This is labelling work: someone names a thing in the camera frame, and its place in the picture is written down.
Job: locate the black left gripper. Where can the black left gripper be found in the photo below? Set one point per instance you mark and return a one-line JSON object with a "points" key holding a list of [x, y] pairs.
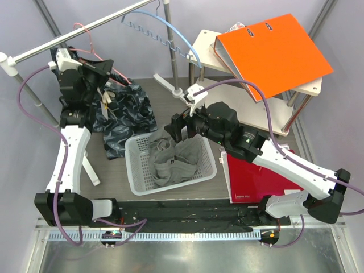
{"points": [[100, 69]]}

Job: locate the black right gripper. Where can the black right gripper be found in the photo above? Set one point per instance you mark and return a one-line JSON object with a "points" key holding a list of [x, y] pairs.
{"points": [[177, 121]]}

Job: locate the grey shorts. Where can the grey shorts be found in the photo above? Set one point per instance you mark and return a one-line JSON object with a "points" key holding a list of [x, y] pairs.
{"points": [[172, 163]]}

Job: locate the dark patterned shark shorts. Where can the dark patterned shark shorts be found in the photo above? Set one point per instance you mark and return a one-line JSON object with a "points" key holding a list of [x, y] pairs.
{"points": [[123, 110]]}

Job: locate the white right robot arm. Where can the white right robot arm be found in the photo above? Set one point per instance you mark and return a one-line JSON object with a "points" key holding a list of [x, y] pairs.
{"points": [[323, 190]]}

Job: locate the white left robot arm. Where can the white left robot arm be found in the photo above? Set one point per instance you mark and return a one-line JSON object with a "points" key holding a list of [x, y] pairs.
{"points": [[62, 202]]}

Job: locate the white plastic basket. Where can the white plastic basket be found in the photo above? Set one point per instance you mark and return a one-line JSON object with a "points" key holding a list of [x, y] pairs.
{"points": [[139, 176]]}

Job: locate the red folder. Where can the red folder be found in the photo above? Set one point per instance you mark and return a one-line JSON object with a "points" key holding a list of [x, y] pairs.
{"points": [[248, 183]]}

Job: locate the silver clothes rack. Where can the silver clothes rack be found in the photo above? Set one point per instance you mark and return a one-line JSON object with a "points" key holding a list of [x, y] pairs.
{"points": [[8, 63]]}

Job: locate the white two-tier shelf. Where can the white two-tier shelf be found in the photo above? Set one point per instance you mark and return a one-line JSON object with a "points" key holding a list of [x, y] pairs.
{"points": [[283, 113]]}

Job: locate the patterned book under binder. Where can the patterned book under binder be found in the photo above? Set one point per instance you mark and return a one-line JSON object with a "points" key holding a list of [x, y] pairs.
{"points": [[234, 27]]}

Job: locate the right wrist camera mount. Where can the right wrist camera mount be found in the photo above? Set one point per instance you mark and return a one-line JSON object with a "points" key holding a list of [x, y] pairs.
{"points": [[195, 97]]}

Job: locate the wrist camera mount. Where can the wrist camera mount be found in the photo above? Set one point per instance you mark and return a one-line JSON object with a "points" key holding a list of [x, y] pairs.
{"points": [[62, 60], [195, 97]]}

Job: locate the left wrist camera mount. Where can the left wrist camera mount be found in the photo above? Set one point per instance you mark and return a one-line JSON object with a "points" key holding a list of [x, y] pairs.
{"points": [[62, 60]]}

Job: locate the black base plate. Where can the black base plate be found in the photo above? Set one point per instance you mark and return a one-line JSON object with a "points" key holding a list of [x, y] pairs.
{"points": [[192, 216]]}

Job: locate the white cable duct strip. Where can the white cable duct strip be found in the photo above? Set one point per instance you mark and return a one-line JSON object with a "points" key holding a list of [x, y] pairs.
{"points": [[109, 236]]}

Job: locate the orange ring binder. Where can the orange ring binder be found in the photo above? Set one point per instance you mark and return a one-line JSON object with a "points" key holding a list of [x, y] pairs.
{"points": [[276, 55]]}

